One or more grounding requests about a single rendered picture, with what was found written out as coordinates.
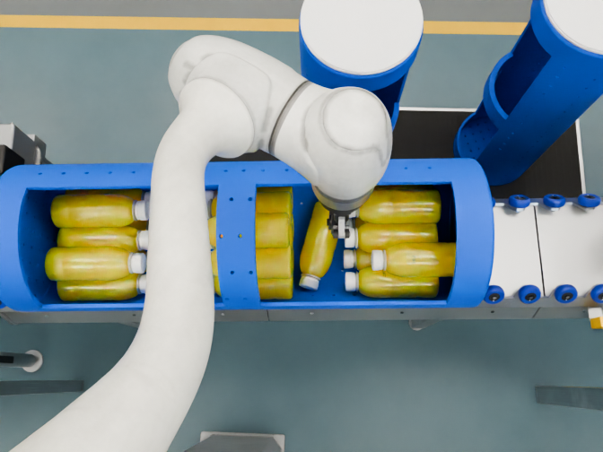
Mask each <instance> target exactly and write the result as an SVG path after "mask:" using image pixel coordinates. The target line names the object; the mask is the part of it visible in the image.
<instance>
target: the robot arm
mask: <svg viewBox="0 0 603 452"><path fill-rule="evenodd" d="M168 80H169V84H170V88H171V90H172V93H173V95H174V97H175V98H176V100H177V102H178V103H179V115H178V116H177V118H176V119H175V120H174V121H173V123H172V124H171V125H170V127H169V129H168V130H167V132H166V133H165V135H164V136H163V138H162V140H161V142H160V144H159V147H158V150H157V152H156V154H155V158H154V162H153V173H152V181H151V196H150V215H149V234H148V252H147V271H146V288H145V299H144V311H143V315H142V319H141V323H140V326H139V327H138V330H137V333H136V335H135V339H134V341H133V342H132V344H131V345H130V347H129V348H128V350H127V352H126V353H125V355H124V356H123V357H122V358H121V359H120V361H119V362H118V363H117V364H116V365H115V367H114V368H113V369H111V370H110V371H109V372H108V373H107V374H106V375H105V376H104V377H103V378H101V379H100V380H99V381H98V382H97V383H96V384H94V385H93V386H92V387H91V388H89V389H88V390H87V391H86V392H84V393H83V394H82V395H81V396H79V397H78V398H77V399H76V400H74V401H73V402H72V403H71V404H70V405H68V406H67V407H66V408H65V409H64V410H63V411H62V412H60V413H59V414H58V415H57V416H55V417H54V418H53V419H51V420H50V421H49V422H47V423H46V424H45V425H43V426H42V427H41V428H39V429H38V430H36V431H35V432H34V433H32V434H31V435H30V436H29V437H28V438H27V439H25V440H24V441H23V442H21V443H20V444H19V445H17V446H16V447H15V448H13V449H12V450H10V451H9V452H167V450H168V448H169V446H170V444H171V442H172V441H173V439H174V437H175V435H176V433H177V431H178V429H179V427H180V425H181V423H182V422H183V420H184V418H185V416H186V414H187V412H188V409H189V407H190V406H191V404H192V402H193V400H194V398H195V395H196V393H197V390H198V388H199V385H200V383H201V380H202V378H203V376H204V373H205V368H206V364H207V362H208V358H209V354H210V350H211V345H212V340H213V332H214V282H213V271H212V261H211V251H210V240H209V230H208V220H207V210H206V200H205V167H206V165H207V163H208V162H209V161H210V160H211V159H212V158H213V157H214V156H215V155H216V156H219V157H223V158H235V157H239V156H241V155H242V154H243V153H248V152H256V151H257V150H258V149H260V150H262V151H264V152H267V153H269V154H271V155H273V156H275V157H276V158H277V159H279V160H280V161H282V162H284V163H285V164H287V165H288V166H290V167H291V168H293V169H294V170H296V171H297V172H298V173H300V174H301V175H302V176H303V177H305V178H306V179H307V180H308V181H309V182H310V183H311V186H312V189H313V192H314V194H315V196H316V197H317V198H318V200H319V202H320V203H321V204H322V206H323V207H324V208H326V209H327V210H328V211H329V217H328V219H327V226H328V229H329V230H331V234H332V236H333V238H334V239H349V238H350V236H351V232H350V231H349V225H346V222H347V221H348V220H349V214H351V213H352V212H354V211H356V210H357V209H358V208H360V207H361V206H362V204H364V203H365V202H366V201H367V200H368V199H369V198H370V196H371V194H372V192H373V189H374V187H375V186H376V185H377V184H378V182H379V181H380V179H381V178H382V176H383V175H384V173H385V171H386V169H387V167H388V164H389V159H390V155H391V150H392V125H391V121H390V117H389V113H388V111H387V109H386V108H385V106H384V105H383V103H382V102H381V101H380V99H379V98H378V97H377V96H375V95H374V94H373V93H371V92H370V91H367V90H365V89H363V88H359V87H341V88H335V89H333V90H331V89H328V88H325V87H322V86H319V85H317V84H315V83H312V82H310V81H309V80H307V79H306V78H304V77H302V76H301V75H299V74H297V73H296V72H295V71H294V70H293V69H292V68H291V67H289V66H288V65H286V64H284V63H282V62H281V61H279V60H277V59H275V58H273V57H272V56H270V55H268V54H266V53H264V52H262V51H260V50H258V49H256V48H253V47H251V46H249V45H246V44H244V43H242V42H239V41H237V40H234V39H228V38H225V37H220V36H215V35H200V36H196V37H194V38H192V39H190V40H188V41H186V42H184V43H183V44H182V45H181V46H180V47H179V48H178V49H177V50H176V51H175V53H174V55H173V56H172V58H171V61H170V65H169V72H168Z"/></svg>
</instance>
